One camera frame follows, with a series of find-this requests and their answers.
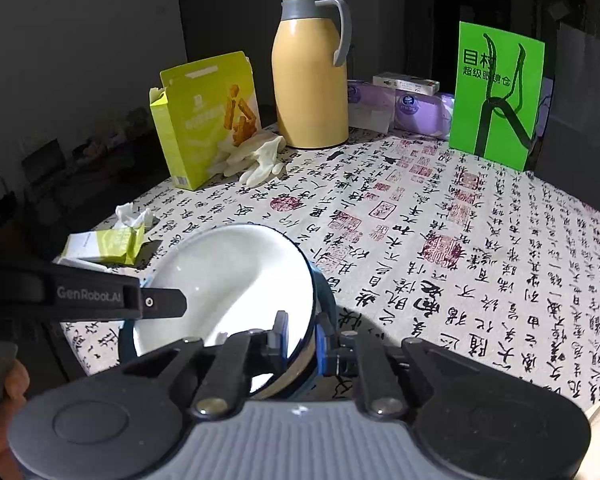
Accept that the calligraphy printed tablecloth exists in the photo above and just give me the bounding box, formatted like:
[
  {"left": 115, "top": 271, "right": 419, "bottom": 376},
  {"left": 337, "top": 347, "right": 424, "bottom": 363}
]
[{"left": 55, "top": 127, "right": 600, "bottom": 411}]

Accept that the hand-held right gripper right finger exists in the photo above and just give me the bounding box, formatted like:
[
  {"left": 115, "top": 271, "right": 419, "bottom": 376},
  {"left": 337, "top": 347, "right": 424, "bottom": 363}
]
[{"left": 314, "top": 312, "right": 486, "bottom": 418}]

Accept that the white bowl with black rim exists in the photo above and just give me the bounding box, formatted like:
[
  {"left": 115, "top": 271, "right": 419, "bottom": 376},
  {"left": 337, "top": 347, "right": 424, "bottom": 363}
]
[{"left": 131, "top": 224, "right": 317, "bottom": 397}]

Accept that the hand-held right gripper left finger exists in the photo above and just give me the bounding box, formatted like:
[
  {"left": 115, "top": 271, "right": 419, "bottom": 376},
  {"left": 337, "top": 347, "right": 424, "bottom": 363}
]
[{"left": 117, "top": 311, "right": 293, "bottom": 420}]

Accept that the green paper bag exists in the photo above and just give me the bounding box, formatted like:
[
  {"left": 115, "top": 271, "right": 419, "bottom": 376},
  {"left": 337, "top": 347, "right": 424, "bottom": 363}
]
[{"left": 448, "top": 21, "right": 546, "bottom": 172}]

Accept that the small yellow-green packet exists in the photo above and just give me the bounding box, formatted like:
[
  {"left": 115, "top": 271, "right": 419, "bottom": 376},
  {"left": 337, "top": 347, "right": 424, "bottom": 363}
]
[{"left": 55, "top": 225, "right": 147, "bottom": 268}]

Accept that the blue bowl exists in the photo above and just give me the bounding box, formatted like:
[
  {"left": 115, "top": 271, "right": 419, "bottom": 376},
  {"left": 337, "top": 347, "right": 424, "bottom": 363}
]
[{"left": 116, "top": 260, "right": 339, "bottom": 403}]

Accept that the yellow-green snack box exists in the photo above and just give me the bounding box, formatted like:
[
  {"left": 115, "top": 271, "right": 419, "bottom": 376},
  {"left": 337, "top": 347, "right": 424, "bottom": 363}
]
[{"left": 148, "top": 51, "right": 261, "bottom": 191}]

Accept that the yellow thermos jug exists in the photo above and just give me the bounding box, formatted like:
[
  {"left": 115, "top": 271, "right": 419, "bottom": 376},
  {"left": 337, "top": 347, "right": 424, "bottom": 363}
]
[{"left": 271, "top": 0, "right": 352, "bottom": 150}]

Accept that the white rubber glove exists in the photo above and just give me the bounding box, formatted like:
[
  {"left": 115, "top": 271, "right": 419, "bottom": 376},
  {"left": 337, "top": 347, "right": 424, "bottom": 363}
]
[
  {"left": 237, "top": 152, "right": 286, "bottom": 187},
  {"left": 217, "top": 135, "right": 287, "bottom": 167}
]

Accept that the small white box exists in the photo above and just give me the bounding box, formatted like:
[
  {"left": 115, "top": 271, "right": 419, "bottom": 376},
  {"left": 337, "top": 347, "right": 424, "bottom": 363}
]
[{"left": 372, "top": 73, "right": 440, "bottom": 95}]

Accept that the black paper bag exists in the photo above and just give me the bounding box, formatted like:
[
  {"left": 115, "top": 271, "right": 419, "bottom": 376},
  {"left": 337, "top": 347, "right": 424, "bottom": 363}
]
[{"left": 530, "top": 0, "right": 600, "bottom": 177}]

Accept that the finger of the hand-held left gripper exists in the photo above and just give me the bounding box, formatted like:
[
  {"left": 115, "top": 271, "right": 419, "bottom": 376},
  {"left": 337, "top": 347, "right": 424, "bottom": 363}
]
[{"left": 139, "top": 287, "right": 188, "bottom": 319}]

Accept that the person's left hand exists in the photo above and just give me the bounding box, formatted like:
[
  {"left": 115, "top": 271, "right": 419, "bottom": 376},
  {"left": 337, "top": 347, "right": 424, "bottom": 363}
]
[{"left": 0, "top": 359, "right": 32, "bottom": 480}]

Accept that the crumpled white tissue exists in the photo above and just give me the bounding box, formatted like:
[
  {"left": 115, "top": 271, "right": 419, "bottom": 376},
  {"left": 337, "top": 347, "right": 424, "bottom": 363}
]
[{"left": 115, "top": 202, "right": 154, "bottom": 229}]

